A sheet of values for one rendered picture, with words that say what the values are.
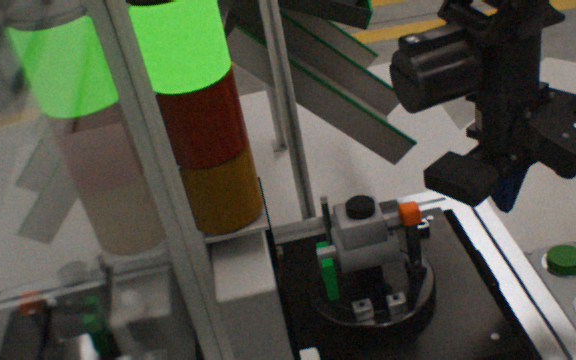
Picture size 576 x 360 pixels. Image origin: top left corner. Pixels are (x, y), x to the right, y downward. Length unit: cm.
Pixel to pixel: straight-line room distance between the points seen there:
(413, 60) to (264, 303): 27
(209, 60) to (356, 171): 81
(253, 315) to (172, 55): 17
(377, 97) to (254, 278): 64
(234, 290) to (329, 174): 76
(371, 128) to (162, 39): 57
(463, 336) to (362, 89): 43
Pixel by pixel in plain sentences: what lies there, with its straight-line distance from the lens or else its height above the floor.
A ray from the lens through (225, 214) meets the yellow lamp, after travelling 43.
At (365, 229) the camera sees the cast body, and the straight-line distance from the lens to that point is 71.
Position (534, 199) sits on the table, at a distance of 110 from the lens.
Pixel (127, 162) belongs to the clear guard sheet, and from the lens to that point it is 32.
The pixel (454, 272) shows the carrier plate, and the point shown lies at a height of 97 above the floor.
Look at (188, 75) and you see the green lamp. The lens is 38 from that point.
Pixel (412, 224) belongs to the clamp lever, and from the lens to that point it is 74.
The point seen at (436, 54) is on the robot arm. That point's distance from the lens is 62.
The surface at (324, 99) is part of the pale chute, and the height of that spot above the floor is 110.
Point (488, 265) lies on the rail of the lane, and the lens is 83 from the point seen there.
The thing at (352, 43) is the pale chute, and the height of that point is 105.
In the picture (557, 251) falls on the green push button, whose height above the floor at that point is 97.
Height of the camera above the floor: 153
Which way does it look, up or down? 35 degrees down
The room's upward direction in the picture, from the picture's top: 12 degrees counter-clockwise
